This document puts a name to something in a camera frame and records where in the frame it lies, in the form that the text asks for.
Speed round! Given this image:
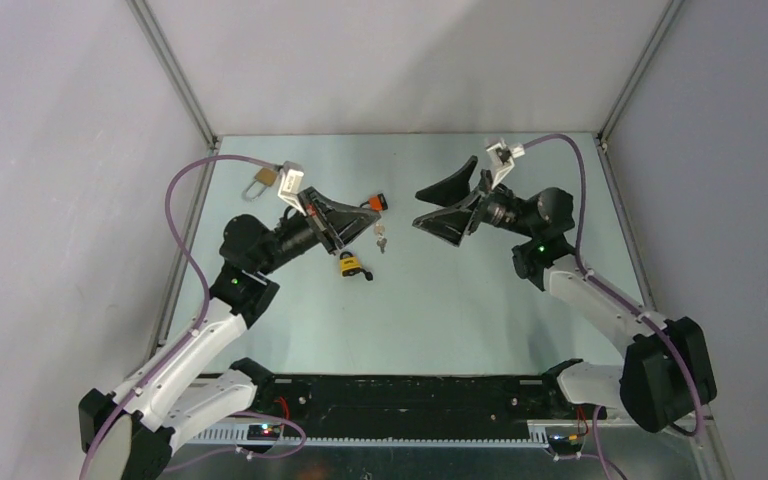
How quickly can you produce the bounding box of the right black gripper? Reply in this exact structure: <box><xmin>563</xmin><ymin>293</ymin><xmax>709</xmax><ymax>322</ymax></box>
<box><xmin>413</xmin><ymin>157</ymin><xmax>537</xmax><ymax>248</ymax></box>

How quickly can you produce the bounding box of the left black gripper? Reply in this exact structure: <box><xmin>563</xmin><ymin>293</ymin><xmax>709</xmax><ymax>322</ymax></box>
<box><xmin>257</xmin><ymin>187</ymin><xmax>380</xmax><ymax>276</ymax></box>

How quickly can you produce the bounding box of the orange black padlock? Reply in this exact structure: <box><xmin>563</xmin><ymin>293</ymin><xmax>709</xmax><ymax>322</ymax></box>
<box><xmin>360</xmin><ymin>193</ymin><xmax>389</xmax><ymax>212</ymax></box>

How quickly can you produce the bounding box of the silver key bunch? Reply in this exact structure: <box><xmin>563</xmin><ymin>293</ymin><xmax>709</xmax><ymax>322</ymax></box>
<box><xmin>373</xmin><ymin>222</ymin><xmax>388</xmax><ymax>254</ymax></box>

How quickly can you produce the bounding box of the yellow padlock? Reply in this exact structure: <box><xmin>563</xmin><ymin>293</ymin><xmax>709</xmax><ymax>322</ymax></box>
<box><xmin>338</xmin><ymin>251</ymin><xmax>366</xmax><ymax>277</ymax></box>

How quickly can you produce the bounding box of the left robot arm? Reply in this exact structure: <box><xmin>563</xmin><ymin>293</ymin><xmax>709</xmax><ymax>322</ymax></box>
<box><xmin>79</xmin><ymin>187</ymin><xmax>381</xmax><ymax>479</ymax></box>

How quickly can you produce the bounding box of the brass padlock long shackle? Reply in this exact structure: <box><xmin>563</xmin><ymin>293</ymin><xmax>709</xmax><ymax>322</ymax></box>
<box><xmin>241</xmin><ymin>167</ymin><xmax>280</xmax><ymax>202</ymax></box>

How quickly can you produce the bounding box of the left controller board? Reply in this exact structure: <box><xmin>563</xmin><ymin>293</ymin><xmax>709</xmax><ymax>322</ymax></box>
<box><xmin>247</xmin><ymin>423</ymin><xmax>283</xmax><ymax>441</ymax></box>

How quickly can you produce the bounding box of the controller board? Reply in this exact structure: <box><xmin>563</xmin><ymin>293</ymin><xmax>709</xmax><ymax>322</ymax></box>
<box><xmin>247</xmin><ymin>423</ymin><xmax>283</xmax><ymax>441</ymax></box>
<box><xmin>547</xmin><ymin>434</ymin><xmax>584</xmax><ymax>459</ymax></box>

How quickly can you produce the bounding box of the right controller board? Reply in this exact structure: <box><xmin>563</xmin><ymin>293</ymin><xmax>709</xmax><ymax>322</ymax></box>
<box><xmin>547</xmin><ymin>434</ymin><xmax>584</xmax><ymax>459</ymax></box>

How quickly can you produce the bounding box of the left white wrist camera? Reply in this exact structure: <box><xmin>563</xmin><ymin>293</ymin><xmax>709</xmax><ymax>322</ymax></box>
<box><xmin>277</xmin><ymin>162</ymin><xmax>305</xmax><ymax>213</ymax></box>

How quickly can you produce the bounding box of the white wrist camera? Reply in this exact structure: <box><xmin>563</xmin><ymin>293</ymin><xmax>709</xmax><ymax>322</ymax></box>
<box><xmin>485</xmin><ymin>138</ymin><xmax>525</xmax><ymax>189</ymax></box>
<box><xmin>277</xmin><ymin>162</ymin><xmax>305</xmax><ymax>213</ymax></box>

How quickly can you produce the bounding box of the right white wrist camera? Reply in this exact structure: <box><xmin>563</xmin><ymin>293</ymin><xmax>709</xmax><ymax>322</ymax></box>
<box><xmin>485</xmin><ymin>138</ymin><xmax>525</xmax><ymax>189</ymax></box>

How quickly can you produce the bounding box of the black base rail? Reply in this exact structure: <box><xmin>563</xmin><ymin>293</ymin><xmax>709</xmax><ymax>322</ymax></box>
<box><xmin>250</xmin><ymin>374</ymin><xmax>595</xmax><ymax>443</ymax></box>

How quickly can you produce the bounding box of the left aluminium frame post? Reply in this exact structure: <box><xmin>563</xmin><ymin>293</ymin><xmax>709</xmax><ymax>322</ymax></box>
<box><xmin>126</xmin><ymin>0</ymin><xmax>218</xmax><ymax>150</ymax></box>

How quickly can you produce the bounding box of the aluminium frame post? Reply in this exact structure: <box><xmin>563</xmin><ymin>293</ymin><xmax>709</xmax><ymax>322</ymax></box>
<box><xmin>126</xmin><ymin>0</ymin><xmax>218</xmax><ymax>150</ymax></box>
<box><xmin>597</xmin><ymin>0</ymin><xmax>686</xmax><ymax>144</ymax></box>

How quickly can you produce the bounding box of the right aluminium frame post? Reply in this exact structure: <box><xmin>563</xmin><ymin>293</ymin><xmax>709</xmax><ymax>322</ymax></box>
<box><xmin>597</xmin><ymin>0</ymin><xmax>686</xmax><ymax>144</ymax></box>

